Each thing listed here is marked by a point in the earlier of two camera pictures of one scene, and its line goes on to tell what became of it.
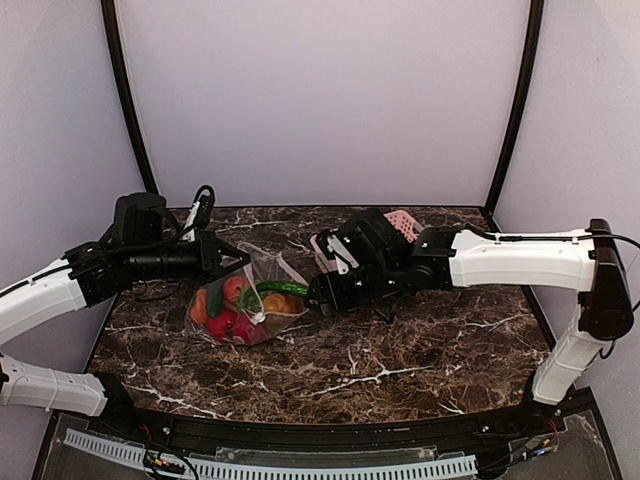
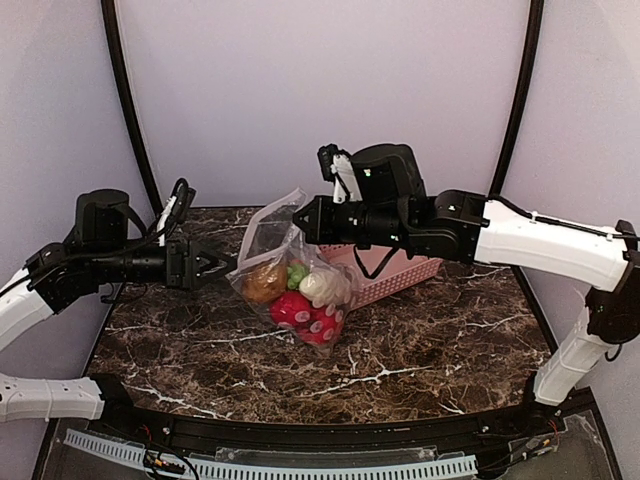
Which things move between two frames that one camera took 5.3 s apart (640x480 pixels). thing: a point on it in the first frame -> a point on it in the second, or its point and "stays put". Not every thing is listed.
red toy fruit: (247, 332) -> (323, 326)
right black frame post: (521, 111) stays put
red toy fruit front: (233, 287) -> (290, 308)
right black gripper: (323, 291) -> (325, 220)
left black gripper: (208, 255) -> (178, 265)
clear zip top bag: (246, 305) -> (293, 286)
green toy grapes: (249, 301) -> (294, 273)
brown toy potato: (277, 302) -> (264, 282)
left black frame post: (110, 20) stays put
